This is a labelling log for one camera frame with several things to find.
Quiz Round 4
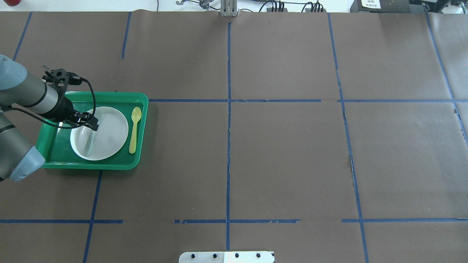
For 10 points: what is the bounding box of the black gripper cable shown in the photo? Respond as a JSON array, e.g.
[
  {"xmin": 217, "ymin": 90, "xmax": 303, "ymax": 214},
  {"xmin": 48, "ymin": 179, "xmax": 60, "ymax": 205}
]
[{"xmin": 7, "ymin": 75, "xmax": 97, "ymax": 130}]

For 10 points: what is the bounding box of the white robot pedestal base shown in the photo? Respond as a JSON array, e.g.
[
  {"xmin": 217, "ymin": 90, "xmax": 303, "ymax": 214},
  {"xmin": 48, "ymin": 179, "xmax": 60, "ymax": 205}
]
[{"xmin": 178, "ymin": 251, "xmax": 275, "ymax": 263}]

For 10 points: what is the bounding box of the green plastic tray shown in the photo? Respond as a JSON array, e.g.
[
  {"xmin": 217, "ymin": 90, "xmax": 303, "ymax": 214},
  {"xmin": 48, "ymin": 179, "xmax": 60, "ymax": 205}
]
[{"xmin": 36, "ymin": 92, "xmax": 149, "ymax": 170}]

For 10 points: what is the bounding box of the black camera mount wrist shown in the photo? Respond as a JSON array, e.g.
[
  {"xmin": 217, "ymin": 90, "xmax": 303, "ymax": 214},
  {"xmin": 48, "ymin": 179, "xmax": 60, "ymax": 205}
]
[{"xmin": 42, "ymin": 68, "xmax": 83, "ymax": 88}]

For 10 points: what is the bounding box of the pale translucent plastic fork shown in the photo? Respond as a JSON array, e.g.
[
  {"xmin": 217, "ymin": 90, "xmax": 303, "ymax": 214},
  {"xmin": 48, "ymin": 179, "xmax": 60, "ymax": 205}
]
[{"xmin": 83, "ymin": 127, "xmax": 96, "ymax": 156}]

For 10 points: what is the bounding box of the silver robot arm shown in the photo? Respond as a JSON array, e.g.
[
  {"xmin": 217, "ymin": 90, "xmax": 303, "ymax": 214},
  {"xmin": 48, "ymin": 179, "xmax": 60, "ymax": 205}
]
[{"xmin": 0, "ymin": 55, "xmax": 99, "ymax": 182}]

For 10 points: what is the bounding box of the white round plate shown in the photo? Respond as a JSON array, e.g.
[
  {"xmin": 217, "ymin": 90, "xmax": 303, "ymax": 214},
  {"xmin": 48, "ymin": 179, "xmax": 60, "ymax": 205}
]
[{"xmin": 70, "ymin": 106, "xmax": 129, "ymax": 161}]

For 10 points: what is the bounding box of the yellow plastic spoon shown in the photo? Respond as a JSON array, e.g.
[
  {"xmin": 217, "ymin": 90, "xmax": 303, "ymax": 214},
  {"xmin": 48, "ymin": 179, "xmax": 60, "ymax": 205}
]
[{"xmin": 128, "ymin": 107, "xmax": 142, "ymax": 154}]

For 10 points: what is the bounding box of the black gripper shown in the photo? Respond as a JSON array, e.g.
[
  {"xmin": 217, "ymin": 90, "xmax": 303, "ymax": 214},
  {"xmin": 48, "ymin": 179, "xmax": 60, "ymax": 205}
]
[{"xmin": 43, "ymin": 95, "xmax": 99, "ymax": 131}]

